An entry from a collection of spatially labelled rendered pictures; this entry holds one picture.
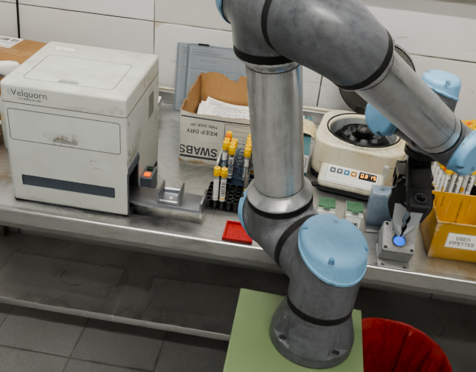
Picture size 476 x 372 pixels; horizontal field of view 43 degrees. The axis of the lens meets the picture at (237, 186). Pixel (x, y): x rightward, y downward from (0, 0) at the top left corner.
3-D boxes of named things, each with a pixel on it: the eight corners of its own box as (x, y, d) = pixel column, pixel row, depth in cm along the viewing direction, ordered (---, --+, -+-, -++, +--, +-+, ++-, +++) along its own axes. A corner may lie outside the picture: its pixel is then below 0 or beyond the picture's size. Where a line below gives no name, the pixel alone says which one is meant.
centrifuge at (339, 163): (301, 187, 160) (308, 145, 153) (322, 139, 184) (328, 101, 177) (393, 208, 155) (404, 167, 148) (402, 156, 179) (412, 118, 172)
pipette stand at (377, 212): (365, 232, 145) (373, 196, 140) (363, 215, 151) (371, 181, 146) (407, 237, 145) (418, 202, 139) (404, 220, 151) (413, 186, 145)
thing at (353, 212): (341, 234, 143) (346, 211, 140) (341, 223, 147) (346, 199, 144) (359, 237, 143) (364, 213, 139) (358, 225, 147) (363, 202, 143)
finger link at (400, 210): (398, 224, 136) (407, 189, 131) (400, 240, 131) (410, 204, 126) (384, 221, 137) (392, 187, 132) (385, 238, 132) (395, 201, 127)
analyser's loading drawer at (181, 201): (114, 205, 142) (114, 186, 139) (123, 190, 148) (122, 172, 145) (201, 218, 141) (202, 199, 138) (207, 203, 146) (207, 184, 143)
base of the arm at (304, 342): (347, 379, 103) (360, 338, 98) (260, 354, 106) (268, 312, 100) (356, 319, 116) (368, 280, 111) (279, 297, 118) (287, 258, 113)
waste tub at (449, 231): (426, 257, 139) (437, 221, 133) (418, 223, 150) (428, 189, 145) (485, 265, 138) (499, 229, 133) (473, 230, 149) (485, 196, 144)
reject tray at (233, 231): (221, 240, 138) (221, 237, 137) (226, 222, 143) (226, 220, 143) (251, 244, 137) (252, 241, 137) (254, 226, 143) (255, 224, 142)
